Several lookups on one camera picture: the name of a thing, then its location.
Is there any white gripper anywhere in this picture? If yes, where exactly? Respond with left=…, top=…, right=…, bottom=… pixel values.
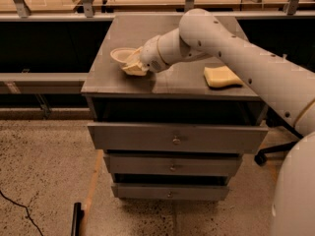
left=122, top=35, right=169, bottom=77

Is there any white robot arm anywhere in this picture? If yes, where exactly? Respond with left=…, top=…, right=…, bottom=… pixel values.
left=123, top=9, right=315, bottom=236

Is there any grey drawer cabinet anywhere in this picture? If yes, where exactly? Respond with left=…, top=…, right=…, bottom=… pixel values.
left=84, top=16, right=268, bottom=189

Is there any top grey drawer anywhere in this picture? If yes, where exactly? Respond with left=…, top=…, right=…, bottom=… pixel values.
left=88, top=122, right=268, bottom=153

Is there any grey drawer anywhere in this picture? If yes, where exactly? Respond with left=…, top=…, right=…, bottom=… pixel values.
left=104, top=154, right=242, bottom=177
left=88, top=122, right=268, bottom=153
left=111, top=183, right=229, bottom=201

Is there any yellow sponge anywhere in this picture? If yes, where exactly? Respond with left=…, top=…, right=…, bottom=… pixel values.
left=204, top=66, right=243, bottom=89

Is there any middle grey drawer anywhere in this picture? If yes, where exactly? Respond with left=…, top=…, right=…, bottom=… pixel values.
left=104, top=154, right=242, bottom=177

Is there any bottom grey drawer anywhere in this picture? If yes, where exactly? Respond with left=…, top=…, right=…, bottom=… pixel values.
left=111, top=183, right=229, bottom=201

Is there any black office chair base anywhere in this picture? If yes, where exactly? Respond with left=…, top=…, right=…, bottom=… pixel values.
left=254, top=108, right=303, bottom=166

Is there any black bar on floor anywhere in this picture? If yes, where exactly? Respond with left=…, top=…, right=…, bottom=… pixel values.
left=71, top=203, right=83, bottom=236

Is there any black floor cable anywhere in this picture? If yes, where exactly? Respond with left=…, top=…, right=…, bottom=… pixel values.
left=0, top=189, right=45, bottom=236

